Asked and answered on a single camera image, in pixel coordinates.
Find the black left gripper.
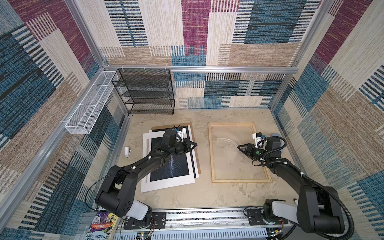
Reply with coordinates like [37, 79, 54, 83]
[169, 138, 197, 156]

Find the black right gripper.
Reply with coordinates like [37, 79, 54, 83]
[236, 143, 269, 162]

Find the white wire mesh basket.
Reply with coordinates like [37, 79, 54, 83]
[65, 71, 116, 135]

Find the black wire shelf rack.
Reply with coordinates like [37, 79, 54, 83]
[112, 69, 175, 115]

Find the dark photo print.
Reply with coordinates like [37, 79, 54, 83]
[150, 155, 190, 182]

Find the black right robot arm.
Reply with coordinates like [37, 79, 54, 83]
[237, 133, 355, 240]

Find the brown frame backing board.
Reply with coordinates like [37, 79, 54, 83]
[150, 123, 201, 178]

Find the grey blue oval case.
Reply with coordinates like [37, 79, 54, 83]
[270, 133, 282, 141]

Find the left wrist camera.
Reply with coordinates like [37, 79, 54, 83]
[175, 127, 187, 142]

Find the colourful treehouse book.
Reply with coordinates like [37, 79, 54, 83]
[84, 212, 120, 240]

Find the light wooden picture frame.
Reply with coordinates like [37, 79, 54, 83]
[208, 121, 273, 184]

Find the white photo mat board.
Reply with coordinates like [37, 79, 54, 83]
[140, 128, 196, 193]

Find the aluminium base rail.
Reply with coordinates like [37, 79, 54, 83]
[114, 206, 295, 240]

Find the small white plastic device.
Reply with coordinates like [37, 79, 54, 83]
[124, 147, 131, 158]

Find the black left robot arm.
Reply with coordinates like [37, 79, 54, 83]
[95, 130, 198, 220]

